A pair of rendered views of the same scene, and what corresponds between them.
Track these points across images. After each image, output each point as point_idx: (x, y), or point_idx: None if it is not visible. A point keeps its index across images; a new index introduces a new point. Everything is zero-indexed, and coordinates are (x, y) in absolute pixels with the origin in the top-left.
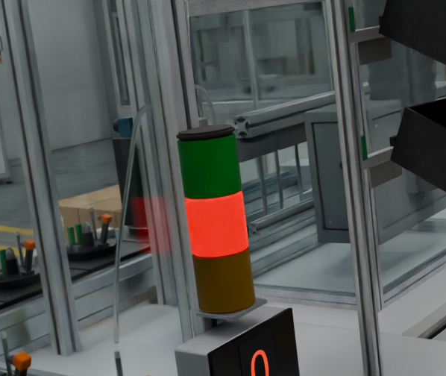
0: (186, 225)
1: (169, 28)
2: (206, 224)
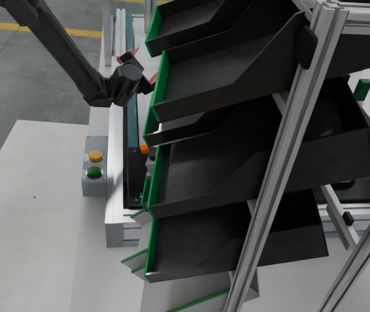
0: None
1: None
2: None
